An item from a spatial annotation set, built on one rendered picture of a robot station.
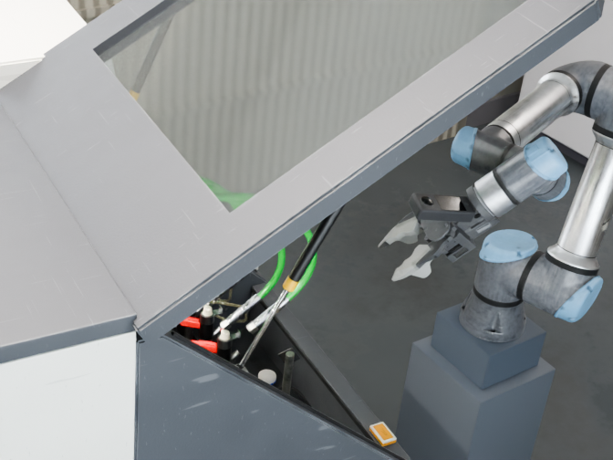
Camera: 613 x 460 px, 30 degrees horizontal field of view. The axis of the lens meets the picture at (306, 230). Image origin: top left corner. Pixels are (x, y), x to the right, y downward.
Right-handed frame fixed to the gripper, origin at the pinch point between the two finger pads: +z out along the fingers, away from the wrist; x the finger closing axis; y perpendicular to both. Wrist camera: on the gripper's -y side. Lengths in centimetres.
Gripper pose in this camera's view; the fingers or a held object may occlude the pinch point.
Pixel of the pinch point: (388, 258)
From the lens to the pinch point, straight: 207.2
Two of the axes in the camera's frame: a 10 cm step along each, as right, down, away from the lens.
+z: -7.7, 5.5, 3.1
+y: 5.8, 4.2, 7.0
